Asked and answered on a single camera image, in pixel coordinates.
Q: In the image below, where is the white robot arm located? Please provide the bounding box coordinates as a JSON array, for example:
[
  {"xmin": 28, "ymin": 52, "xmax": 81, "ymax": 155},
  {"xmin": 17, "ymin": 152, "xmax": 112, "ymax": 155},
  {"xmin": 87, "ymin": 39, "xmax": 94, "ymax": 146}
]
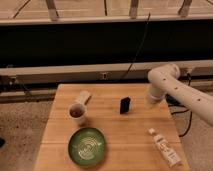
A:
[{"xmin": 147, "ymin": 64, "xmax": 213, "ymax": 127}]

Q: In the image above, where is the black eraser block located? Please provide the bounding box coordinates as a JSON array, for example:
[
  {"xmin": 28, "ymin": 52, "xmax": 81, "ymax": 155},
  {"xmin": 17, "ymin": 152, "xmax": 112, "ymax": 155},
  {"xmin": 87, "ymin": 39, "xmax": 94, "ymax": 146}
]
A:
[{"xmin": 120, "ymin": 97, "xmax": 131, "ymax": 114}]

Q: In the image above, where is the green ribbed plate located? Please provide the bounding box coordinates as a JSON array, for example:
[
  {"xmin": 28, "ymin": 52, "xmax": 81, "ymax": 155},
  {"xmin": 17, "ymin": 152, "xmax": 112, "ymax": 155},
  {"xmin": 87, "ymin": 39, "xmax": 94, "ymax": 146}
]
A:
[{"xmin": 68, "ymin": 127, "xmax": 107, "ymax": 167}]

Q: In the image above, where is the white plastic bottle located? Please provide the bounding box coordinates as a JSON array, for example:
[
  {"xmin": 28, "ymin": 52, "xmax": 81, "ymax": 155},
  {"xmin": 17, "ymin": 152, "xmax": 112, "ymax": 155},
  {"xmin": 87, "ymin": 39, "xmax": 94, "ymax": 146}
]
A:
[{"xmin": 148, "ymin": 128, "xmax": 181, "ymax": 168}]

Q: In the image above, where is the wall power outlet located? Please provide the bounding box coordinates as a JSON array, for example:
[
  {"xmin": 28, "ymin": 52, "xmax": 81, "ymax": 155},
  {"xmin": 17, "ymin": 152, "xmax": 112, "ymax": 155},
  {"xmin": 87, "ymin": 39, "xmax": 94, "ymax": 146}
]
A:
[{"xmin": 101, "ymin": 72, "xmax": 109, "ymax": 80}]

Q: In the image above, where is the black hanging cable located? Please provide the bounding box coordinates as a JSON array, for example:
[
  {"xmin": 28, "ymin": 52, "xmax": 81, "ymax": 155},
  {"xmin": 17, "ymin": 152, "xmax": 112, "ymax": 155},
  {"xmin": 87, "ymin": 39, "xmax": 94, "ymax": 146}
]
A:
[{"xmin": 119, "ymin": 12, "xmax": 152, "ymax": 81}]

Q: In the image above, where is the black floor cable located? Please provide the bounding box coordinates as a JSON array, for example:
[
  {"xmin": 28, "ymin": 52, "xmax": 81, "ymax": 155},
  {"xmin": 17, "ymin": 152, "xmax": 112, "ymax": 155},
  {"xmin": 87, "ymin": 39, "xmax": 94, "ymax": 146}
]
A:
[{"xmin": 165, "ymin": 72, "xmax": 203, "ymax": 138}]

